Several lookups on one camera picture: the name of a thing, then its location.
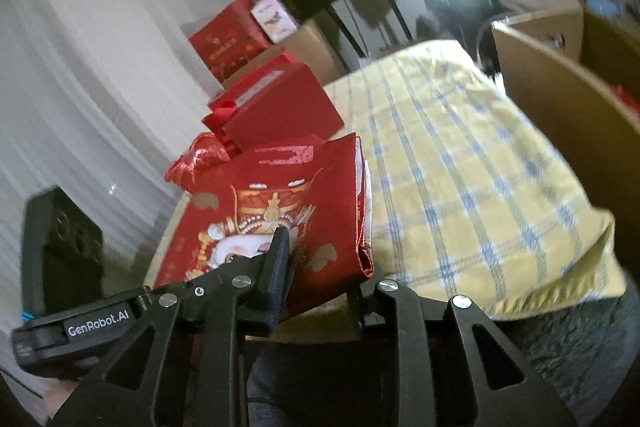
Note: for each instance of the white pink carton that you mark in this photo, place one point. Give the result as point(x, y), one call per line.
point(272, 19)

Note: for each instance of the large closed cardboard carton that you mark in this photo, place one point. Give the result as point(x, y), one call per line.
point(310, 52)

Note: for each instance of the white curtain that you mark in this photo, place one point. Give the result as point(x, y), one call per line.
point(75, 82)

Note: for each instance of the red cartoon print gift box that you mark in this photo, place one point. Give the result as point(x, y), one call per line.
point(280, 187)

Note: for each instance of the person's left hand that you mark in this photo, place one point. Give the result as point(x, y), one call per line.
point(60, 399)

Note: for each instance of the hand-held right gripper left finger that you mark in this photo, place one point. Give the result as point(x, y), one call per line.
point(277, 267)

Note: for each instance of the red gold patterned box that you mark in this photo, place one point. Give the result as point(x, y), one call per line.
point(225, 39)

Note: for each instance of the red gift box with ribbon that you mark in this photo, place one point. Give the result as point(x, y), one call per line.
point(285, 107)

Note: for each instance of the red chocolate gift bag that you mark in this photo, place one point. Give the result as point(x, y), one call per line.
point(277, 58)

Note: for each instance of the grey fuzzy cloth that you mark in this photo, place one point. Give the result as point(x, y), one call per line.
point(575, 357)

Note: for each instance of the yellow plaid tablecloth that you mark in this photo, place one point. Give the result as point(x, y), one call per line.
point(450, 187)

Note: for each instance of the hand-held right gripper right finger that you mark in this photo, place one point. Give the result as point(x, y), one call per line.
point(370, 307)

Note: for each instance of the brown cardboard box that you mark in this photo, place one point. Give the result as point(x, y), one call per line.
point(550, 97)

